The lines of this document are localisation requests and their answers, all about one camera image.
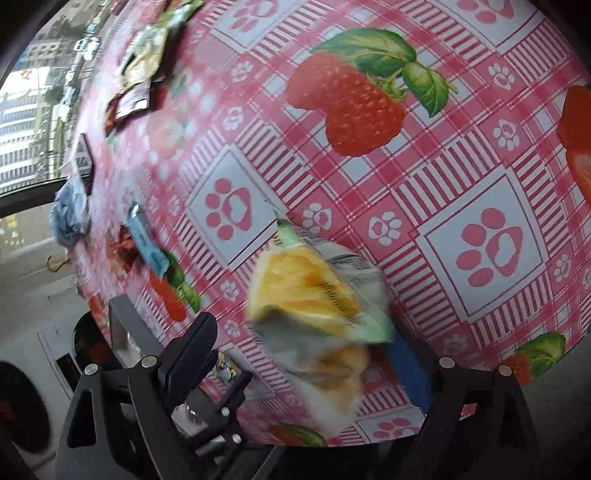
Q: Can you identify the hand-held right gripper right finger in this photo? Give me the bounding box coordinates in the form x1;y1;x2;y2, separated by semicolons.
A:
387;337;541;480

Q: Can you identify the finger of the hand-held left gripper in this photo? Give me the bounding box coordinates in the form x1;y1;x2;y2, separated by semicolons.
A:
173;369;259;462

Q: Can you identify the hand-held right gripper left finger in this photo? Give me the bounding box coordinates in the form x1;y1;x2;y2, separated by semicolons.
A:
55;314;219;480

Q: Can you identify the small colourful candy packet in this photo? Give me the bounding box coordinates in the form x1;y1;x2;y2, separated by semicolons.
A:
216;353;239;382

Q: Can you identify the yellow snack packet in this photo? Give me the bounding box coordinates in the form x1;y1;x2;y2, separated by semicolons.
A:
247;208;398;437

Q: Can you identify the blue snack packet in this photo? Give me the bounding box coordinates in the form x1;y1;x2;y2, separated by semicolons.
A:
127;200;170;278

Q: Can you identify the white washing machine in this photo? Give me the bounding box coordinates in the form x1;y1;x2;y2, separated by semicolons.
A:
0;318;116;480

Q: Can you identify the blue cloth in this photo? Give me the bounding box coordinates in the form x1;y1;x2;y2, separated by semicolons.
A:
50;178;91;248

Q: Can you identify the black smartphone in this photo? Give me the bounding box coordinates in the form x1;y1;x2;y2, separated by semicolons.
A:
74;134;96;195

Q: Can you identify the small dark red snack packet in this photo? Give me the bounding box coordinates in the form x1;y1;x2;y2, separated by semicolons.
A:
105;83;153;136

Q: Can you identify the white and green snack packet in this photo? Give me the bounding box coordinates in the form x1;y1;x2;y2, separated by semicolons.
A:
121;25;170;86

